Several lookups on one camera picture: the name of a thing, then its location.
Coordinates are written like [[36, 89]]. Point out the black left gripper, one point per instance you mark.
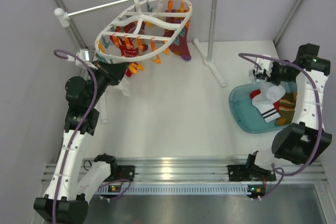
[[113, 72]]

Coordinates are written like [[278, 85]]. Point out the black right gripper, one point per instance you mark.
[[271, 79]]

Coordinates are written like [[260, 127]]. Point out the white sock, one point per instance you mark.
[[265, 103], [124, 87]]

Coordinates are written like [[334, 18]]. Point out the white oval clip hanger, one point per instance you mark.
[[150, 15]]

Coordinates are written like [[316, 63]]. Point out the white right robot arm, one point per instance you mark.
[[304, 139]]

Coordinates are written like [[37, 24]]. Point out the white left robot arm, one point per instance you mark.
[[67, 198]]

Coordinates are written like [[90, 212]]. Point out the hanging white sock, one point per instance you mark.
[[124, 87]]

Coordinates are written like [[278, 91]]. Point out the green orange striped sock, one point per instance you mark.
[[286, 108]]

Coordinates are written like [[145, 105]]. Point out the red sock in basket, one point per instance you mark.
[[255, 93]]

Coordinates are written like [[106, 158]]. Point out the red patterned sock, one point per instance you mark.
[[128, 49]]

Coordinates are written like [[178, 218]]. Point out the teal plastic basket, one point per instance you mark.
[[245, 114]]

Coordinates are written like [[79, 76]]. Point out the silver clothes rack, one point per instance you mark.
[[64, 19]]

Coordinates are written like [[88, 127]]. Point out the maroon purple-toed sock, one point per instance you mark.
[[181, 45]]

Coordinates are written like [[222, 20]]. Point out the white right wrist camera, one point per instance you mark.
[[261, 69]]

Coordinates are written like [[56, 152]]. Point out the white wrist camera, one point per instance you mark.
[[82, 54], [261, 69]]

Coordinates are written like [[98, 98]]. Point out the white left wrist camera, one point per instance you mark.
[[82, 54]]

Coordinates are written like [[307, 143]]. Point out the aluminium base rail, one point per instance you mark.
[[214, 176]]

